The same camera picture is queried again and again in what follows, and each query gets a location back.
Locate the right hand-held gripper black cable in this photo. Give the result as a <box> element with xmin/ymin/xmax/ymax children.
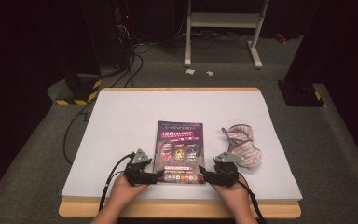
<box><xmin>237</xmin><ymin>180</ymin><xmax>267</xmax><ymax>224</ymax></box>

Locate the person's right hand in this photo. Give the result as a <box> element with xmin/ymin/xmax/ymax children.
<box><xmin>211</xmin><ymin>180</ymin><xmax>250</xmax><ymax>213</ymax></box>

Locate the black cable bundle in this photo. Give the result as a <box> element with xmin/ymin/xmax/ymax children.
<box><xmin>110</xmin><ymin>41</ymin><xmax>153</xmax><ymax>89</ymax></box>

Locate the black electronics rack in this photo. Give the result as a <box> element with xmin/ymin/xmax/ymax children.
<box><xmin>113</xmin><ymin>0</ymin><xmax>138</xmax><ymax>68</ymax></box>

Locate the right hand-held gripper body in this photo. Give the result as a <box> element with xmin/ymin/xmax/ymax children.
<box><xmin>212</xmin><ymin>151</ymin><xmax>245</xmax><ymax>188</ymax></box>

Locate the left hand-held gripper black cable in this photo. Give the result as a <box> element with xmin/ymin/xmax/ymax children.
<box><xmin>98</xmin><ymin>152</ymin><xmax>136</xmax><ymax>213</ymax></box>

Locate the small red object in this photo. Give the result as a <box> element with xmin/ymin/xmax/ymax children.
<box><xmin>274</xmin><ymin>33</ymin><xmax>288</xmax><ymax>45</ymax></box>

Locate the black yellow striped stand base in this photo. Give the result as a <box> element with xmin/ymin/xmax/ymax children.
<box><xmin>277</xmin><ymin>79</ymin><xmax>326</xmax><ymax>108</ymax></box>
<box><xmin>55</xmin><ymin>73</ymin><xmax>103</xmax><ymax>105</ymax></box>

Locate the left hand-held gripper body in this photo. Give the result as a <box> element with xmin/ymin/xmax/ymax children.
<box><xmin>124</xmin><ymin>148</ymin><xmax>153</xmax><ymax>187</ymax></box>

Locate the white metal stand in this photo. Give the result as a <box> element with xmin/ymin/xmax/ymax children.
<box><xmin>184</xmin><ymin>0</ymin><xmax>270</xmax><ymax>70</ymax></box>

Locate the person's left hand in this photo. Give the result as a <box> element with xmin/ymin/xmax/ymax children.
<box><xmin>110</xmin><ymin>175</ymin><xmax>150</xmax><ymax>208</ymax></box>

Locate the magazine with glossy cover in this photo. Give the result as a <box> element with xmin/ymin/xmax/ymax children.
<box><xmin>153</xmin><ymin>120</ymin><xmax>206</xmax><ymax>185</ymax></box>

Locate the long black floor cable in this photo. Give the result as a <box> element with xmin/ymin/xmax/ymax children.
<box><xmin>62</xmin><ymin>101</ymin><xmax>96</xmax><ymax>166</ymax></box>

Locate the wooden table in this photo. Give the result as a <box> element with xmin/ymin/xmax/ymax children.
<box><xmin>58</xmin><ymin>87</ymin><xmax>303</xmax><ymax>219</ymax></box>

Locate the purple striped towel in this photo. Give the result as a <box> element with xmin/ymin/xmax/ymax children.
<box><xmin>221</xmin><ymin>124</ymin><xmax>263</xmax><ymax>171</ymax></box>

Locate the hand-held gripper black cable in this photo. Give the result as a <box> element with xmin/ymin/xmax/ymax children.
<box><xmin>237</xmin><ymin>180</ymin><xmax>267</xmax><ymax>224</ymax></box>
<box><xmin>98</xmin><ymin>152</ymin><xmax>136</xmax><ymax>213</ymax></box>

